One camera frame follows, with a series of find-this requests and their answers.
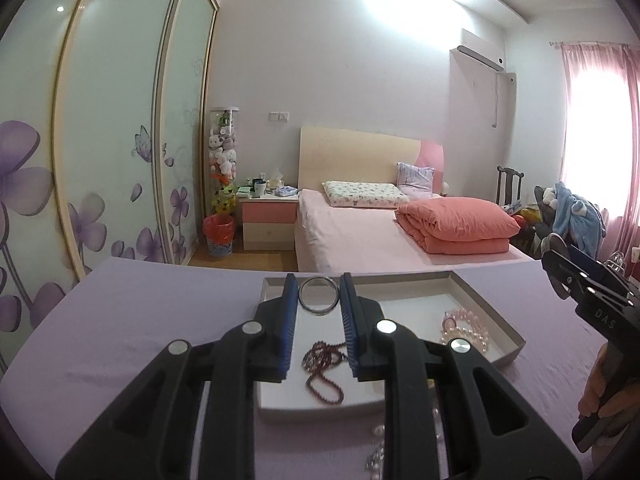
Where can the white plush toy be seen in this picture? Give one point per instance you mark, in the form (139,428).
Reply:
(550,195)

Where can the clear tube of plush toys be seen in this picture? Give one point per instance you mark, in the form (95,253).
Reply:
(222,155)

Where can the folded pink quilt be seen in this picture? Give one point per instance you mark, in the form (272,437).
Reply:
(460,222)

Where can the wide metal bangle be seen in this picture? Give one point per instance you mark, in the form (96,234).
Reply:
(320,311)

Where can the pink curtain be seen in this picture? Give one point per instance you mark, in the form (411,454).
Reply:
(572,60)

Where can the grey chair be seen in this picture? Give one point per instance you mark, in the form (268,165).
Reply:
(542,225)

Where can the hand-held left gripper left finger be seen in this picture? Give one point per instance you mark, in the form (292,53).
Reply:
(290,320)

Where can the grey cardboard tray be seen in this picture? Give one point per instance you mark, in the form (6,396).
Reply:
(410,305)

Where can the blue plush garment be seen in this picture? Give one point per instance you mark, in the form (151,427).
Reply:
(580,215)

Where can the bed with pink sheet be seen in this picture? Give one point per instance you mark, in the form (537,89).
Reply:
(350,235)

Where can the dark wooden chair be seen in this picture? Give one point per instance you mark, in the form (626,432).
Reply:
(505,185)

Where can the white wall switch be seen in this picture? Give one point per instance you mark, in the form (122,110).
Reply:
(279,116)

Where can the person's right hand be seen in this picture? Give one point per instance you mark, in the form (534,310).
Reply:
(595,390)

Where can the small lilac pillow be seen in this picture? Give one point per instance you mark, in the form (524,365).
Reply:
(415,177)

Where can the white mug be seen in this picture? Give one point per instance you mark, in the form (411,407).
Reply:
(260,188)

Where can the white air conditioner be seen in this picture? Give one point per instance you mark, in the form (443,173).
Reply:
(480,50)

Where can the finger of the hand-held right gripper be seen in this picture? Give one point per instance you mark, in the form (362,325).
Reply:
(570,280)
(582,261)

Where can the colourful toys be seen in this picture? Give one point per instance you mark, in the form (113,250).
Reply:
(525,217)

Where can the red trash bin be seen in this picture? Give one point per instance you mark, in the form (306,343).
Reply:
(218,235)

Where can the floral print pillow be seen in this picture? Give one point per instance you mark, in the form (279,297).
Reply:
(360,194)

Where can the tissue box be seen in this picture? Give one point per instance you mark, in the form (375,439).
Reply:
(276,181)

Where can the beige and pink headboard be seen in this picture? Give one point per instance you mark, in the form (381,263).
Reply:
(350,155)

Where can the curtain rod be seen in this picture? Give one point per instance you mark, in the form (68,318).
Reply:
(555,44)

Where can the pink and white nightstand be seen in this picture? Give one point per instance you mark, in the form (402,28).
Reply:
(267,220)

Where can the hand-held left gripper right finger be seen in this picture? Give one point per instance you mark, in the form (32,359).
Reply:
(350,330)

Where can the floral sliding door wardrobe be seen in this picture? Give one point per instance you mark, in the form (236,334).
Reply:
(110,110)

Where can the purple tablecloth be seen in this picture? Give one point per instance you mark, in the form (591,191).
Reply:
(125,310)

